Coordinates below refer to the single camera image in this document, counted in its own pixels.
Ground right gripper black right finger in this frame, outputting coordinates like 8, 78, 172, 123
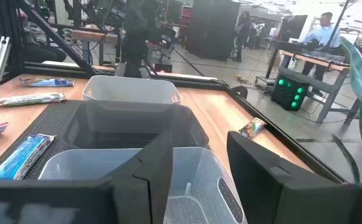
226, 131, 295, 224

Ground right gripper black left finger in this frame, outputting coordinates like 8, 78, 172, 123
111, 129, 174, 224

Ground red green granola bar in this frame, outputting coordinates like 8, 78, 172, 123
238, 116, 267, 140

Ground silver granola bar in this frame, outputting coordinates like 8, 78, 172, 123
0, 91, 67, 108

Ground clear plastic bin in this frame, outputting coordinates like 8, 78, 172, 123
39, 146, 248, 224

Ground white plastic bin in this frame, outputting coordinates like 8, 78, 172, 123
82, 75, 182, 105

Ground black computer green lights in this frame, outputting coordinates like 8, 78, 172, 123
270, 73, 310, 112

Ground dark grey woven mat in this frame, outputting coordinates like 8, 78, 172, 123
0, 99, 85, 181

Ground wooden desk grey legs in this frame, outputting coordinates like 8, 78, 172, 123
265, 40, 361, 126

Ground green snake plant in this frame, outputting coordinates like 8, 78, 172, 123
339, 36, 362, 169

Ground person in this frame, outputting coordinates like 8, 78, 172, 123
234, 10, 253, 63
300, 11, 343, 95

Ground black cabinet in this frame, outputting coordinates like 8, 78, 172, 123
184, 0, 242, 62

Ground wooden workbench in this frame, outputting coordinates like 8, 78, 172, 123
71, 29, 120, 67

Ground black monitor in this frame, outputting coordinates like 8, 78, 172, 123
278, 14, 309, 42

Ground black cable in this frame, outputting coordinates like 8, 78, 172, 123
331, 133, 361, 185

